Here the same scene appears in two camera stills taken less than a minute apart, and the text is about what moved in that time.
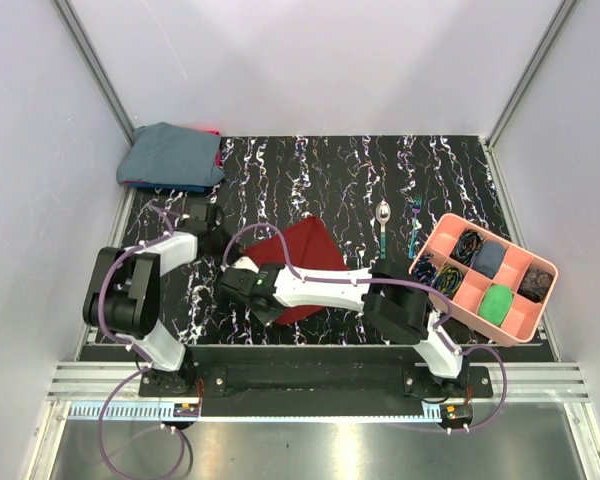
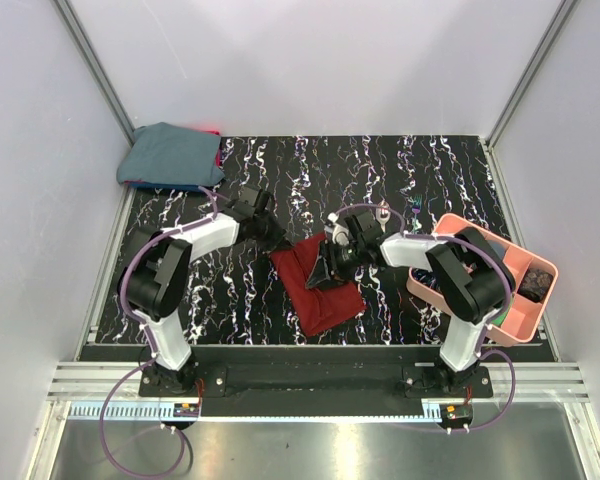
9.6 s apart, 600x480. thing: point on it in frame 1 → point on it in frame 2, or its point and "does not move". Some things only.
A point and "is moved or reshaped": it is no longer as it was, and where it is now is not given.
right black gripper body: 265,318 → 343,258
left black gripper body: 220,239 → 269,235
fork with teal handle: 416,209 does not move
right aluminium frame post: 551,34 does not move
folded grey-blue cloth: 172,154 does not move
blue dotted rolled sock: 425,270 does not move
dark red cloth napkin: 313,249 is moved or reshaped
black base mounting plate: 314,384 does not move
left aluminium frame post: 97,68 does not move
